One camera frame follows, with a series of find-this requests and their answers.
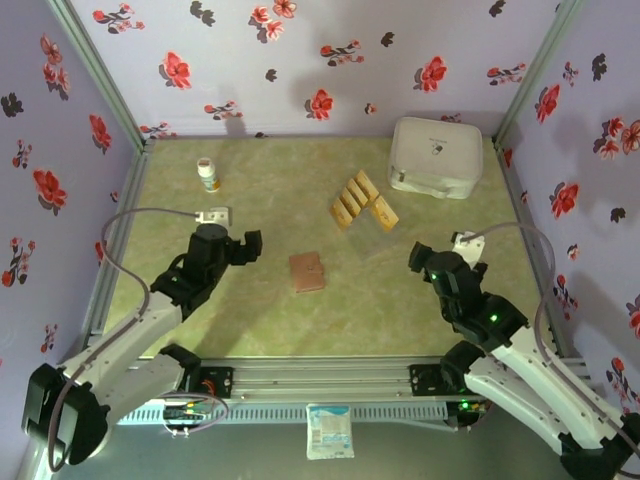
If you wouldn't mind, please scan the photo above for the white pill bottle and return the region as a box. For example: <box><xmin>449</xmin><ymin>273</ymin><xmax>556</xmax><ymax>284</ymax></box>
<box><xmin>196</xmin><ymin>157</ymin><xmax>223</xmax><ymax>195</ymax></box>

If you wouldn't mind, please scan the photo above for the white zip case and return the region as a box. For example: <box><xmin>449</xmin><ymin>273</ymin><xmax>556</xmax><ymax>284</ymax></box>
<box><xmin>387</xmin><ymin>116</ymin><xmax>485</xmax><ymax>201</ymax></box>

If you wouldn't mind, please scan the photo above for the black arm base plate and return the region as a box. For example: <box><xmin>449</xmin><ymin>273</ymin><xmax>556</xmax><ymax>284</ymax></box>
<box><xmin>192</xmin><ymin>367</ymin><xmax>235</xmax><ymax>400</ymax></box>
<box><xmin>408</xmin><ymin>363</ymin><xmax>469</xmax><ymax>397</ymax></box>

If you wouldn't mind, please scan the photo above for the aluminium table side rail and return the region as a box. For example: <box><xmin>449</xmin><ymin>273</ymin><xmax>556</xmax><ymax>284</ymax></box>
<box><xmin>492</xmin><ymin>137</ymin><xmax>581</xmax><ymax>359</ymax></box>
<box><xmin>82</xmin><ymin>139</ymin><xmax>156</xmax><ymax>351</ymax></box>

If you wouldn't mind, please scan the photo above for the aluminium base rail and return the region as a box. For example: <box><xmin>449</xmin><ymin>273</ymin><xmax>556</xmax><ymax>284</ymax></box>
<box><xmin>52</xmin><ymin>355</ymin><xmax>599</xmax><ymax>401</ymax></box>

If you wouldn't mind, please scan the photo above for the white slotted cable duct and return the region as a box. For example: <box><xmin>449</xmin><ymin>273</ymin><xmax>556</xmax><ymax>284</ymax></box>
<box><xmin>117</xmin><ymin>403</ymin><xmax>449</xmax><ymax>426</ymax></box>

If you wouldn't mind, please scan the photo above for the grey base cable loop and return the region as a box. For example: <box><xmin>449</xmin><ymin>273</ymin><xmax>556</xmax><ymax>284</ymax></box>
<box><xmin>162</xmin><ymin>385</ymin><xmax>231</xmax><ymax>440</ymax></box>

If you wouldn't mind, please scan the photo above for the white blue plastic packet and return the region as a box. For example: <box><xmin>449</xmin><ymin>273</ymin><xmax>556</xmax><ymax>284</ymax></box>
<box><xmin>305</xmin><ymin>402</ymin><xmax>356</xmax><ymax>461</ymax></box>

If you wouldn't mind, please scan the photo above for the small controller board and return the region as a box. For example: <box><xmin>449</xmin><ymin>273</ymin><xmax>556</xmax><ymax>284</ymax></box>
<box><xmin>164</xmin><ymin>399</ymin><xmax>211</xmax><ymax>424</ymax></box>
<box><xmin>446</xmin><ymin>397</ymin><xmax>489</xmax><ymax>432</ymax></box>

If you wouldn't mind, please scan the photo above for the aluminium frame post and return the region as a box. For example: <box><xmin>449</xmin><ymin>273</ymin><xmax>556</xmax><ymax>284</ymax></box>
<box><xmin>47</xmin><ymin>0</ymin><xmax>154</xmax><ymax>154</ymax></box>
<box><xmin>492</xmin><ymin>0</ymin><xmax>587</xmax><ymax>146</ymax></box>

